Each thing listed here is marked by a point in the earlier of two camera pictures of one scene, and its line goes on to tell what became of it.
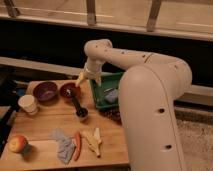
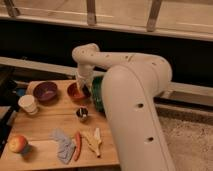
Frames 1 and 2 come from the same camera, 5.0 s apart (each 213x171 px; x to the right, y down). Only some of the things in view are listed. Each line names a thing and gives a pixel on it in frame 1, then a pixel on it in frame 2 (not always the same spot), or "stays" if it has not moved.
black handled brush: [80, 111] -> [86, 91]
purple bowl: [46, 92] stays
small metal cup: [82, 117] stays
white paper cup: [28, 104] stays
